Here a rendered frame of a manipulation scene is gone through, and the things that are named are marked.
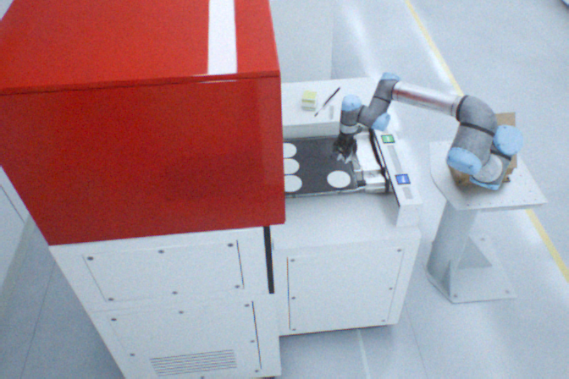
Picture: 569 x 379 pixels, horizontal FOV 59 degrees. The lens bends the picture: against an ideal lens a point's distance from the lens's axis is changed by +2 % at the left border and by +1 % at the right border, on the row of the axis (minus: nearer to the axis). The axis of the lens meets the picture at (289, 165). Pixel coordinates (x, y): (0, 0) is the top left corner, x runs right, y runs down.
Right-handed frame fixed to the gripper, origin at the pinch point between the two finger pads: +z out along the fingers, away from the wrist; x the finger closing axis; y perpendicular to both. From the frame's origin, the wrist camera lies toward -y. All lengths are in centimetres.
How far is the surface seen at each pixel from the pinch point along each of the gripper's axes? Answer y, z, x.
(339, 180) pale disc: 6.8, 7.2, 0.7
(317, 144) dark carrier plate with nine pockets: -9.6, 8.2, -19.1
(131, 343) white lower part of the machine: 101, 42, -44
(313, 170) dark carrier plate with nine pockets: 6.7, 7.7, -12.1
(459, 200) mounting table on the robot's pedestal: -16, 14, 49
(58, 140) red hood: 94, -68, -42
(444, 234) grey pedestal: -29, 56, 48
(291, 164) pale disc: 8.4, 8.0, -22.7
